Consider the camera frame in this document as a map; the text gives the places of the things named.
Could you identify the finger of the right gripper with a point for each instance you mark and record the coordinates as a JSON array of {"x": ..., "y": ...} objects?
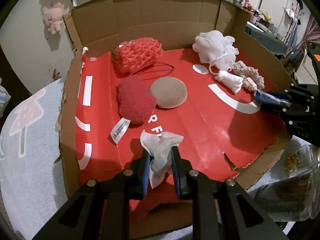
[{"x": 279, "y": 103}]

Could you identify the table with green cloth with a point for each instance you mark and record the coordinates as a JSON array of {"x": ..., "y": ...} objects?
[{"x": 271, "y": 43}]

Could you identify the white mesh bath pouf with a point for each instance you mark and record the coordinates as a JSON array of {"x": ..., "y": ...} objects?
[{"x": 216, "y": 50}]

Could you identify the large jar with green leaves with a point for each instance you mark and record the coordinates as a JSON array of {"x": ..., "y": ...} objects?
[{"x": 293, "y": 199}]

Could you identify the beige crochet scrunchie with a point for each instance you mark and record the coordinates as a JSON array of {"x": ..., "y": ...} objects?
[{"x": 252, "y": 80}]

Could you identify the white sock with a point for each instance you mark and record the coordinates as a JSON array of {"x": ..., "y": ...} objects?
[{"x": 231, "y": 81}]

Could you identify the small jar with yellow capsules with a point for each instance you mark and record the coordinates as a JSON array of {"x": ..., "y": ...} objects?
[{"x": 303, "y": 159}]

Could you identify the pink curtain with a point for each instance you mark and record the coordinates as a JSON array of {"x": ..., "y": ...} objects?
[{"x": 294, "y": 58}]

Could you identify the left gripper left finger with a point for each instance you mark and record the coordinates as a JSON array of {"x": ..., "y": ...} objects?
[{"x": 100, "y": 210}]

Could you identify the red handled stick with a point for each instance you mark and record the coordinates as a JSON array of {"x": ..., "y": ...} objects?
[{"x": 74, "y": 3}]

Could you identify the blue fluffy table blanket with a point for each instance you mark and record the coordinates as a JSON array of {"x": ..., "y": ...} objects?
[{"x": 32, "y": 183}]

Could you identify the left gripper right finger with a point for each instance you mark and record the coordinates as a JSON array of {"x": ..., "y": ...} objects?
[{"x": 221, "y": 210}]

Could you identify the white gauze cloth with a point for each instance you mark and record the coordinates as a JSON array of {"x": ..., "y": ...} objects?
[{"x": 159, "y": 148}]

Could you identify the beige round powder puff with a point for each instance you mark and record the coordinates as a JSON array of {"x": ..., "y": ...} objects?
[{"x": 169, "y": 92}]

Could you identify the white wardrobe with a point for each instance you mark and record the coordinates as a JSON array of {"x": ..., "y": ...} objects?
[{"x": 276, "y": 10}]

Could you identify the red cardboard box tray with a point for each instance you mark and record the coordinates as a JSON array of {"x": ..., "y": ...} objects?
[{"x": 158, "y": 73}]

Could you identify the pink plush on wall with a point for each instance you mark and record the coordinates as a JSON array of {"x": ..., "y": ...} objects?
[{"x": 53, "y": 18}]

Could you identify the blue tissue pack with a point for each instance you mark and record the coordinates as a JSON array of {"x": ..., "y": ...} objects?
[{"x": 263, "y": 97}]

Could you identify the red heart plush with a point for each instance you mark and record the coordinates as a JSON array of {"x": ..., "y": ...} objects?
[{"x": 135, "y": 101}]

